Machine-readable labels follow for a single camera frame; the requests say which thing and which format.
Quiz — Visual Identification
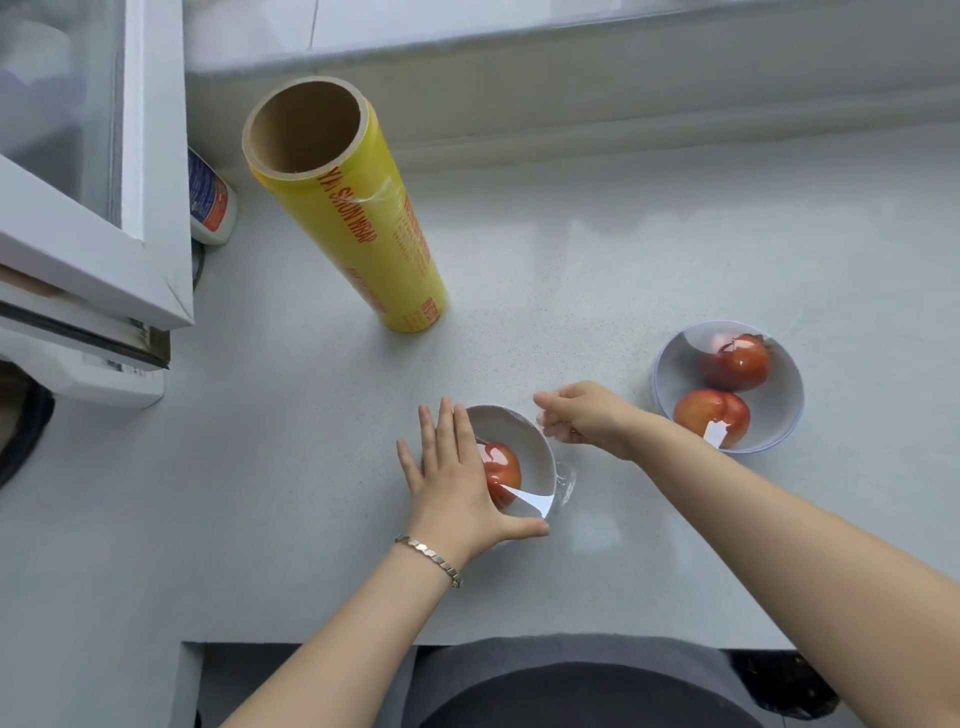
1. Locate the white bottle with orange label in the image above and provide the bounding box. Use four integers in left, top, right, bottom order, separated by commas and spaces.
187, 146, 240, 247

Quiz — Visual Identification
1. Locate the person's right forearm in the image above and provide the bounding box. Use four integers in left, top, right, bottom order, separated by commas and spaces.
624, 411, 960, 728

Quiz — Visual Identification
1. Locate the person's left forearm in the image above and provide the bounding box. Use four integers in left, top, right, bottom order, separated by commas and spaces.
221, 541, 471, 728

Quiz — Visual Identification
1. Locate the white window sash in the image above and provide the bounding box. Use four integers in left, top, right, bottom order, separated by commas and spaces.
0, 0, 197, 332

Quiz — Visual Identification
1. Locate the red tomato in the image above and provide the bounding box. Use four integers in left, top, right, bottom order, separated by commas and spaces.
700, 333, 774, 393
478, 441, 524, 512
672, 387, 753, 450

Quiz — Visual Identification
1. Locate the person's grey clothing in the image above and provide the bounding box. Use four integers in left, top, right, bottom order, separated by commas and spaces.
396, 635, 768, 728

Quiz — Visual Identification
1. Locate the white bowl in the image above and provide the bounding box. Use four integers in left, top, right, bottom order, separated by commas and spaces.
651, 320, 807, 456
463, 405, 559, 523

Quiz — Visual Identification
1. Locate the person's left hand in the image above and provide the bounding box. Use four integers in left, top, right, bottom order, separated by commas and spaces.
396, 397, 552, 576

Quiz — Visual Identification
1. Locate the yellow cling film roll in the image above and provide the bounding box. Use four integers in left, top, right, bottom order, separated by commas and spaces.
241, 75, 450, 335

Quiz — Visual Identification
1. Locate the black plastic bag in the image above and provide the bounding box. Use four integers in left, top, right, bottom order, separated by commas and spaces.
729, 649, 842, 723

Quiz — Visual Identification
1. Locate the silver chain bracelet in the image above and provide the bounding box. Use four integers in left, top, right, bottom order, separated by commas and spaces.
394, 534, 464, 589

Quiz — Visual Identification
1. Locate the white window frame rail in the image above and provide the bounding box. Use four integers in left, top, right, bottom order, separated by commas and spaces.
0, 264, 172, 411

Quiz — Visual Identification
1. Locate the person's right hand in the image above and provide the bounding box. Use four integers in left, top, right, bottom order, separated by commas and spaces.
533, 381, 648, 461

